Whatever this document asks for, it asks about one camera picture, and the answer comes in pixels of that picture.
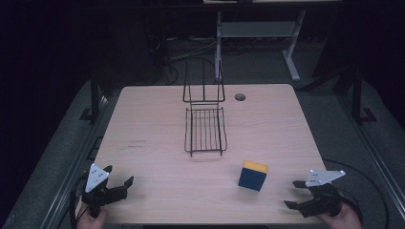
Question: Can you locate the blue and yellow sponge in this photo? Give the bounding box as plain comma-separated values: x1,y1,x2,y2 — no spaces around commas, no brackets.
237,159,269,193

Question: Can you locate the person's right hand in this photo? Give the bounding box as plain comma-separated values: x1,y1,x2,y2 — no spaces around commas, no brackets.
315,201,364,229

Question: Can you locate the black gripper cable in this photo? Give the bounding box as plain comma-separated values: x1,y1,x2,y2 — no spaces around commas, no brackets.
320,157,392,229
69,173,91,229

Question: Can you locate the bundle of floor cables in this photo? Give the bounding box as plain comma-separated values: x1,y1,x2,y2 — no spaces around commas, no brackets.
146,34,218,86

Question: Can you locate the white metal stand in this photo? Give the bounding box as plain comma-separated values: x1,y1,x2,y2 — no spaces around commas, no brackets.
214,9,308,82

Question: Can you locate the person's left hand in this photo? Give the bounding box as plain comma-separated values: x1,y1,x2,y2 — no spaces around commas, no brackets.
75,203,108,229

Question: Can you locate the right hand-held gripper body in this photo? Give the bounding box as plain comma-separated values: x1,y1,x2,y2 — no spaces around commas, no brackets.
300,169,347,219

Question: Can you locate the aluminium frame rail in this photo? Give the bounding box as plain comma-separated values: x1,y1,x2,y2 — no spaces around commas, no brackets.
39,94,110,229
337,94,405,213

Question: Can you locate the black wire rack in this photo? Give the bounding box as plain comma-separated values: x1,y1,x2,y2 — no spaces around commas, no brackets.
181,60,228,158

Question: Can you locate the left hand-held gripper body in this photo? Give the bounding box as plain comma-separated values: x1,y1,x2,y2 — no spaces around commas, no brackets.
80,163,126,219

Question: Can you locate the black metal post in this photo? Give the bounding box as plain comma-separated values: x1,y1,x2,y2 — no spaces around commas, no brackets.
351,68,378,126
78,73,103,124

